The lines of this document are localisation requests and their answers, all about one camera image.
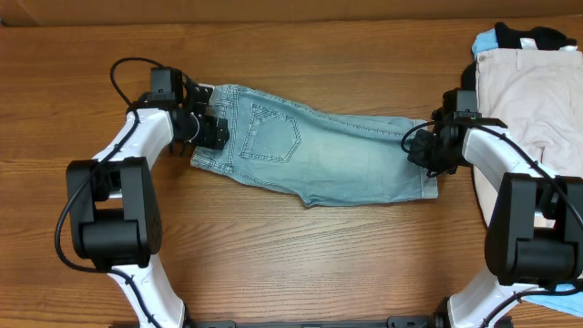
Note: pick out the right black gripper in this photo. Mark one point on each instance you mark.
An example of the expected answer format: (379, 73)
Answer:
(417, 156)

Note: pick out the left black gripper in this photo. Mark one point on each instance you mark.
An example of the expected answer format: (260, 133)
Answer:
(211, 135)

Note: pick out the light blue denim shorts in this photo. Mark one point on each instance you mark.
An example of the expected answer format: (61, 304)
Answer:
(326, 159)

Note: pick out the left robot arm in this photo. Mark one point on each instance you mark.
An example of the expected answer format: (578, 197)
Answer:
(112, 207)

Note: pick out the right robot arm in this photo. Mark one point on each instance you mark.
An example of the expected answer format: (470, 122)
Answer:
(533, 244)

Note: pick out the beige pink shorts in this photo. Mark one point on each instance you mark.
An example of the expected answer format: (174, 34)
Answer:
(537, 114)

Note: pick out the black garment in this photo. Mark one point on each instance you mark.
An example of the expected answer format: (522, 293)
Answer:
(502, 36)

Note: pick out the light blue garment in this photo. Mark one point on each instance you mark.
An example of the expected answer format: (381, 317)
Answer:
(485, 43)

